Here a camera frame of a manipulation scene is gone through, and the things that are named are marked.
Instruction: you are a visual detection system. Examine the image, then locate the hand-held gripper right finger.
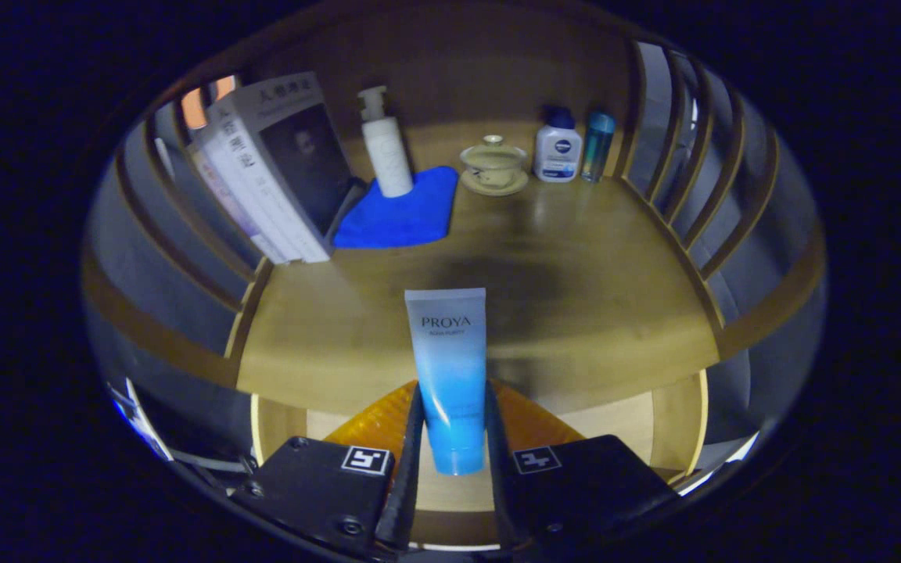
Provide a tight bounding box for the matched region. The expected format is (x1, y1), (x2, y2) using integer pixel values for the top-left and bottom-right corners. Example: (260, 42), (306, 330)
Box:
(484, 379), (680, 552)

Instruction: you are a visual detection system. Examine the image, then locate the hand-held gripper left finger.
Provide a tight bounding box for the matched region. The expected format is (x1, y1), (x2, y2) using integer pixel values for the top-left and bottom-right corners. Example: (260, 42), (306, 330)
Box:
(230, 380), (426, 560)

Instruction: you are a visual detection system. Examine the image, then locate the blue white cosmetic tube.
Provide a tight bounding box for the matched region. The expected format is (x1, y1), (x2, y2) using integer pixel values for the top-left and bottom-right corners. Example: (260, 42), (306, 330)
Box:
(404, 288), (489, 476)

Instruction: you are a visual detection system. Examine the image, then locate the wooden drawer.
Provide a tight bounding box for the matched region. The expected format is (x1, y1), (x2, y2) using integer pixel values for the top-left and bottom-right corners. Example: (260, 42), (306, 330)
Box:
(249, 371), (709, 548)

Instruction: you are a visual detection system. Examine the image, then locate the wooden countertop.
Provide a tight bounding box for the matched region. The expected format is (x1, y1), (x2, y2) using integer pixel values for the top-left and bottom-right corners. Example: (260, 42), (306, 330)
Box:
(235, 168), (721, 415)

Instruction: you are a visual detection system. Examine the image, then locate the wooden cabinet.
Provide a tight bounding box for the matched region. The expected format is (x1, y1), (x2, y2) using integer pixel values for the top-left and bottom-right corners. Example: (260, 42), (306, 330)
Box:
(81, 16), (827, 548)

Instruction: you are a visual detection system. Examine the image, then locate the blue folded cloth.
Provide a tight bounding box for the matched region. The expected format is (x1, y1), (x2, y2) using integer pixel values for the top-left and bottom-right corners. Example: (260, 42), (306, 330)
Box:
(332, 165), (461, 249)

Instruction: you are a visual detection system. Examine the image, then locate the beige lidded teacup with saucer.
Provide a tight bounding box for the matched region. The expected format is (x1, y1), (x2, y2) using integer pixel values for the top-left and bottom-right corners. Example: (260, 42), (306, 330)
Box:
(459, 134), (530, 197)

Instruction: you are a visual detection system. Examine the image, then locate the white pump bottle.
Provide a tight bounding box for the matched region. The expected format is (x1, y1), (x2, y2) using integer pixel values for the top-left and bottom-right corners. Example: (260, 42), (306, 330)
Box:
(357, 85), (415, 199)

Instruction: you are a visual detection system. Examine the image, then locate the dark cover book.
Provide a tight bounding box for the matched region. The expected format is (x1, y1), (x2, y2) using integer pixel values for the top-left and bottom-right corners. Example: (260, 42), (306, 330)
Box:
(228, 72), (367, 264)

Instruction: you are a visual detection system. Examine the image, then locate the pale pink book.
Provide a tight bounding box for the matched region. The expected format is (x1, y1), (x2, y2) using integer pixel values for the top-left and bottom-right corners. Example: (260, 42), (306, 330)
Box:
(187, 141), (287, 265)

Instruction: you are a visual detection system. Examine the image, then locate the white lotion bottle blue cap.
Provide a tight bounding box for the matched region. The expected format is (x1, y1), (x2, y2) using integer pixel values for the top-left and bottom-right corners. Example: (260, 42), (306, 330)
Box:
(533, 106), (583, 184)

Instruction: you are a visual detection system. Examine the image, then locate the white book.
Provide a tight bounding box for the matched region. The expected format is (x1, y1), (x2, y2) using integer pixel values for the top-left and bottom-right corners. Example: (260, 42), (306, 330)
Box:
(202, 102), (311, 265)

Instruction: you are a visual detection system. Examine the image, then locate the teal slim bottle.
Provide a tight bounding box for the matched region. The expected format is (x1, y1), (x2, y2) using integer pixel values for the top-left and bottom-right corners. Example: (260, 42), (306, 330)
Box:
(580, 110), (617, 184)

